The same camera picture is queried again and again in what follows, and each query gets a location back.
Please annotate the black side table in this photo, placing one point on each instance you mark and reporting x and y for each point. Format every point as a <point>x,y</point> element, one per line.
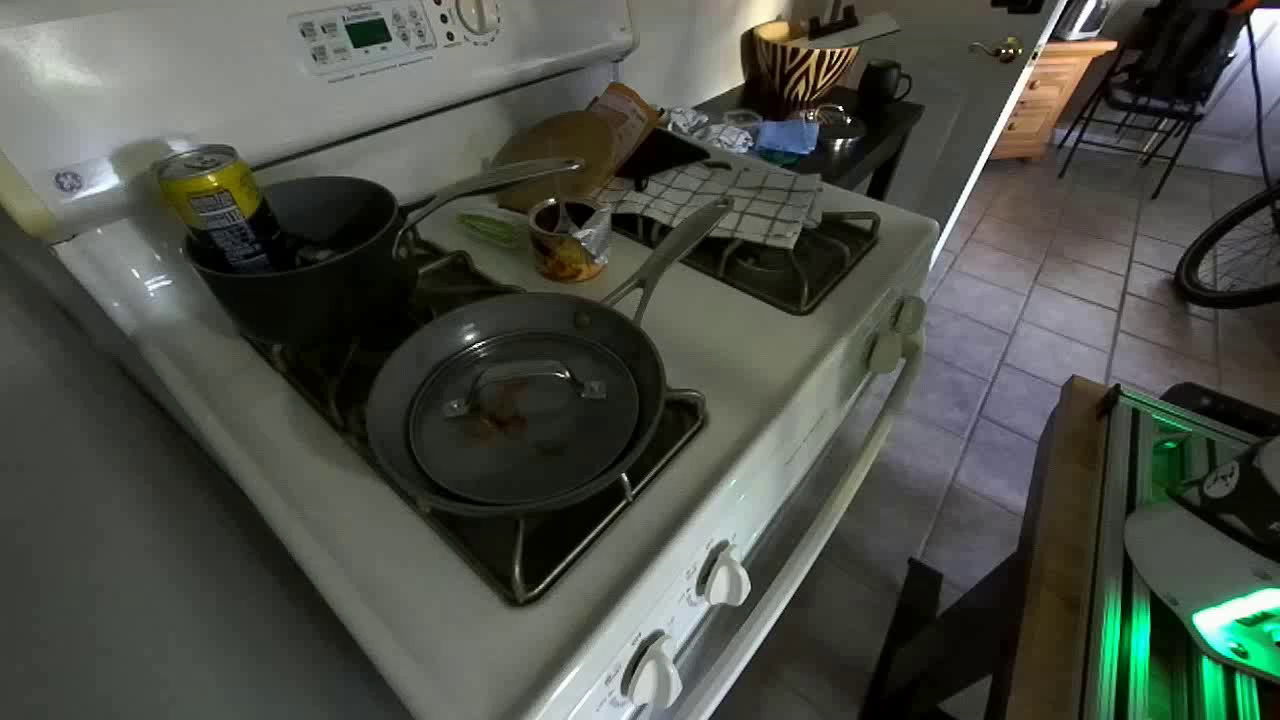
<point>882,146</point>

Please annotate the zebra pattern bowl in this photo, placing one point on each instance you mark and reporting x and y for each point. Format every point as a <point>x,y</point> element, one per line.
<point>802,70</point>

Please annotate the brass door knob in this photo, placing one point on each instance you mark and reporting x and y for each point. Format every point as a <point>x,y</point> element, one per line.
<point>1003,51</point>

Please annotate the white grey checkered towel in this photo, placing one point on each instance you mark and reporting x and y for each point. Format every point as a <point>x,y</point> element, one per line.
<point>763,202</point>

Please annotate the white gas stove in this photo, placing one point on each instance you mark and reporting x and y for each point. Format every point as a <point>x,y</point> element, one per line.
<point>746,345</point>

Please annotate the blue sponge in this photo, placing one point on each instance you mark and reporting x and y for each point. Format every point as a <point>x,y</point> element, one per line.
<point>787,136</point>

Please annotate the black saucepan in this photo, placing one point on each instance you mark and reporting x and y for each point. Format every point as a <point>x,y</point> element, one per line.
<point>335,284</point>

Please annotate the aluminium stand frame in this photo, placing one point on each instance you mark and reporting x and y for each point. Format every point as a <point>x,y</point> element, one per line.
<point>1115,642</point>

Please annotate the orange cup with foil lid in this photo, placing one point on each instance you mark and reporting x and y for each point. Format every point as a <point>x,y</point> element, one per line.
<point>575,246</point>

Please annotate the black mug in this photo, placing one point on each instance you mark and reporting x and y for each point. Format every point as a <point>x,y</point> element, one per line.
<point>882,91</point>

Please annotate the bicycle wheel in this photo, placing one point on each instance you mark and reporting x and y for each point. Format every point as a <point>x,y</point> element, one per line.
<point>1180,273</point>

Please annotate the wooden board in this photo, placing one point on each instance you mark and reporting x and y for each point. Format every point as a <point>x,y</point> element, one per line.
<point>1062,562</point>

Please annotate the grey frying pan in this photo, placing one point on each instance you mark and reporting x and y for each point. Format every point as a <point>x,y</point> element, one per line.
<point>403,402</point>

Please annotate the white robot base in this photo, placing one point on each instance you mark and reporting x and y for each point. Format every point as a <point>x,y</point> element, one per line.
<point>1184,552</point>

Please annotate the black stand leg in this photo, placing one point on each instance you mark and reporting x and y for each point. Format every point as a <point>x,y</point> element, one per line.
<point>921,652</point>

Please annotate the white stove knob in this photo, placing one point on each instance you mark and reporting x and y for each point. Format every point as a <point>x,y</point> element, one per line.
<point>724,577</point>
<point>910,313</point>
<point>653,674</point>
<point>882,351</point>

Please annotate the wooden cabinet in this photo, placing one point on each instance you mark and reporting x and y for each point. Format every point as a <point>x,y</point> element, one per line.
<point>1054,102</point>

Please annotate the glass bowl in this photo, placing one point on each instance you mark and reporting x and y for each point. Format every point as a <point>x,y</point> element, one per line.
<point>835,128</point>

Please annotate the black chair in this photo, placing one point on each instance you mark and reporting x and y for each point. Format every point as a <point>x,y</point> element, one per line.
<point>1172,55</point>

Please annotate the white door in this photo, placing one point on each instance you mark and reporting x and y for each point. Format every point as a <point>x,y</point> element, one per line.
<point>945,121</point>

